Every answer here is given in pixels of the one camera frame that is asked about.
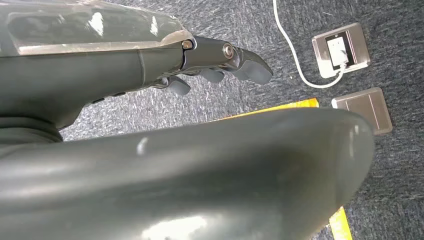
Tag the yellow floor tape strip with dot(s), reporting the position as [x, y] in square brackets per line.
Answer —
[291, 106]
[341, 225]

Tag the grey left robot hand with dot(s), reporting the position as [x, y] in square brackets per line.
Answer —
[205, 172]

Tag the open silver floor socket box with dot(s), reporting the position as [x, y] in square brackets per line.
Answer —
[359, 49]

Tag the white power plug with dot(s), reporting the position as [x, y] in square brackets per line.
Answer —
[338, 49]

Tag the ribbed grey left arm sleeve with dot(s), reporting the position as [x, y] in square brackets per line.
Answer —
[26, 130]

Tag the closed silver floor socket cover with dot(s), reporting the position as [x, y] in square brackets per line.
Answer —
[367, 107]

